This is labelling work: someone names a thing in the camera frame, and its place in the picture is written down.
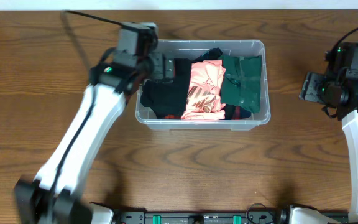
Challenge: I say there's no pink printed t-shirt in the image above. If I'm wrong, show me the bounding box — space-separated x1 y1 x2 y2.
181 60 226 121

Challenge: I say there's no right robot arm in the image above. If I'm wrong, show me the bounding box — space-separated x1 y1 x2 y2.
299 42 358 223

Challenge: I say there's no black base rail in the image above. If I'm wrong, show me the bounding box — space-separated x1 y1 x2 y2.
113 202 351 224

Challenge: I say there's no clear plastic storage bin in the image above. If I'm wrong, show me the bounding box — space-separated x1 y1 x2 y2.
135 39 271 131

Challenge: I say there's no red navy plaid shirt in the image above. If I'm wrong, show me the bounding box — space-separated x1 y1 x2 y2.
158 105 252 120

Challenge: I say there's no dark green garment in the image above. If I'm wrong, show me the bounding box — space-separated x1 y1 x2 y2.
219 55 262 114

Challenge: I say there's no black garment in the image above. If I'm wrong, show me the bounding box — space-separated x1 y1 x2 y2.
194 48 223 62
140 58 192 117

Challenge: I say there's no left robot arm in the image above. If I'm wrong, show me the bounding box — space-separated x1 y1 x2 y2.
14 22 173 223

